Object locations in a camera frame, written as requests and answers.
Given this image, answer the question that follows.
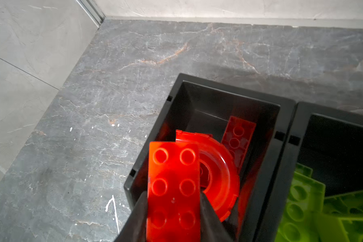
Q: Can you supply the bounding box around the red lego brick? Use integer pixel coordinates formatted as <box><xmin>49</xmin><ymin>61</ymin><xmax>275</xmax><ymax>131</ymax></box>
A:
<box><xmin>146</xmin><ymin>142</ymin><xmax>201</xmax><ymax>242</ymax></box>

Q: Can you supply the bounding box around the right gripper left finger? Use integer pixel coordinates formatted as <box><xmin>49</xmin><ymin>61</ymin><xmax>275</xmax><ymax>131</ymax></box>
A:
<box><xmin>114</xmin><ymin>192</ymin><xmax>148</xmax><ymax>242</ymax></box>

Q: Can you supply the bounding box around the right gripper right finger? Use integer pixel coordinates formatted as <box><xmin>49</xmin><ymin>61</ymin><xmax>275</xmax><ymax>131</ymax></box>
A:
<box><xmin>200</xmin><ymin>192</ymin><xmax>233</xmax><ymax>242</ymax></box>

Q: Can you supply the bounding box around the red lego brick diagonal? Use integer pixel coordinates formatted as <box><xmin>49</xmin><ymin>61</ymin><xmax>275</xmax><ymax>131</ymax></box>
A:
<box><xmin>221</xmin><ymin>116</ymin><xmax>257</xmax><ymax>173</ymax></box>

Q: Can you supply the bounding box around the black two-compartment tray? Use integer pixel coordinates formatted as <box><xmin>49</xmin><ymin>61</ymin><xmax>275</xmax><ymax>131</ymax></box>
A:
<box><xmin>124</xmin><ymin>74</ymin><xmax>363</xmax><ymax>242</ymax></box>

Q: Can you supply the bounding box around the red arch lego piece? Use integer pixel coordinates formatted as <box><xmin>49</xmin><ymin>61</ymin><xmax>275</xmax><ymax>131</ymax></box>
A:
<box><xmin>176</xmin><ymin>130</ymin><xmax>240</xmax><ymax>222</ymax></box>

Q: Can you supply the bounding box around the green lego brick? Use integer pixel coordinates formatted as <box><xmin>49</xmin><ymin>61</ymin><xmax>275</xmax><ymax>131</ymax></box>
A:
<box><xmin>314</xmin><ymin>190</ymin><xmax>363</xmax><ymax>242</ymax></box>
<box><xmin>275</xmin><ymin>172</ymin><xmax>325</xmax><ymax>242</ymax></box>
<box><xmin>295</xmin><ymin>163</ymin><xmax>313</xmax><ymax>177</ymax></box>

